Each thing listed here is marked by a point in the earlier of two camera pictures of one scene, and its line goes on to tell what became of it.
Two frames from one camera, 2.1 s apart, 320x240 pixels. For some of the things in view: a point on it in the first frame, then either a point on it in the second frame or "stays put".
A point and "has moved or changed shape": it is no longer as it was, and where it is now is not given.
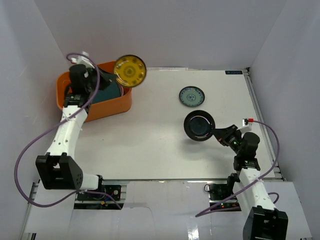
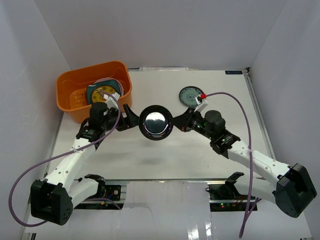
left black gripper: [105, 80] -> [124, 119]
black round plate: [198, 125] has moved or changed shape
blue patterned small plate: [192, 96] stays put
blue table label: [233, 72] stays put
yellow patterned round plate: [130, 70] -> [97, 96]
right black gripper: [222, 135] -> [181, 122]
